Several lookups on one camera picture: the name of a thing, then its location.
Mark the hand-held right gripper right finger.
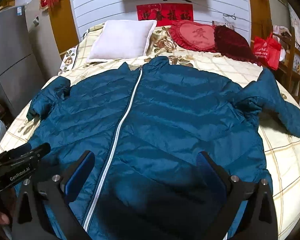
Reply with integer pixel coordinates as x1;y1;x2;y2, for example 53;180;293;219
196;151;279;240

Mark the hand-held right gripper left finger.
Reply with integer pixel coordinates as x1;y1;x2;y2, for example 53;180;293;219
11;151;95;240

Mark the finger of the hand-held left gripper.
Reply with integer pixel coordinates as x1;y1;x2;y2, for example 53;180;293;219
29;142;52;160
14;143;32;157

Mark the blue quilted jacket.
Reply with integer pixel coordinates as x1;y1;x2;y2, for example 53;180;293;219
26;56;300;240

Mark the floral checked bed blanket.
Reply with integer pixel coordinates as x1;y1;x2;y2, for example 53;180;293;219
0;21;300;240

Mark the grey refrigerator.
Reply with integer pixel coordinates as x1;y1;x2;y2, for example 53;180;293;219
0;5;47;118

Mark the dark red velvet pillow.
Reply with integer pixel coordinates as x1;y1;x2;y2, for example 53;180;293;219
214;26;262;67

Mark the white square pillow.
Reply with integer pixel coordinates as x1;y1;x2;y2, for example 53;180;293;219
86;19;157;63

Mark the red shopping bag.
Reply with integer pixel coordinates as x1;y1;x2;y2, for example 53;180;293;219
251;32;282;70

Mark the red heart pillow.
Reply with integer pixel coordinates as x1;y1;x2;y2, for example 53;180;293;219
168;20;219;53

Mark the wooden chair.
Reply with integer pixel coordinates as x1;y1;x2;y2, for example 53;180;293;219
272;25;300;104

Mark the black wall cable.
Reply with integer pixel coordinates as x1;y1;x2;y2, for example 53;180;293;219
146;0;238;20

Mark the red wall banner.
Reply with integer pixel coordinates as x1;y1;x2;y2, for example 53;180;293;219
136;3;192;22

